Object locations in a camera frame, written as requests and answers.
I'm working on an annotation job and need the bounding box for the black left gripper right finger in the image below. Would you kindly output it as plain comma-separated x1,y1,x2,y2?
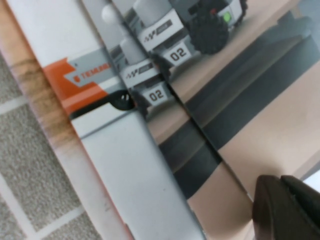
280,175,320,240

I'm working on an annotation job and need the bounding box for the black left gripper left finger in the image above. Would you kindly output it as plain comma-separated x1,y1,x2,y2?
252,174,312,240

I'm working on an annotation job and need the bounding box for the robot cover brochure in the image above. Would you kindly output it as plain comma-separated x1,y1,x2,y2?
111,0,320,203
79,0,255,240

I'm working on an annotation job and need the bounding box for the brochure with orange logo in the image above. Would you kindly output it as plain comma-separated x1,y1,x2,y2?
8,0,208,240

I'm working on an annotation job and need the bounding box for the grey checked tablecloth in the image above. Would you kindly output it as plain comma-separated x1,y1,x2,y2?
0,49,103,240

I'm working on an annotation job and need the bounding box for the brochure with peach edge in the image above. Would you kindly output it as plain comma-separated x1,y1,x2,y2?
0,0,131,240

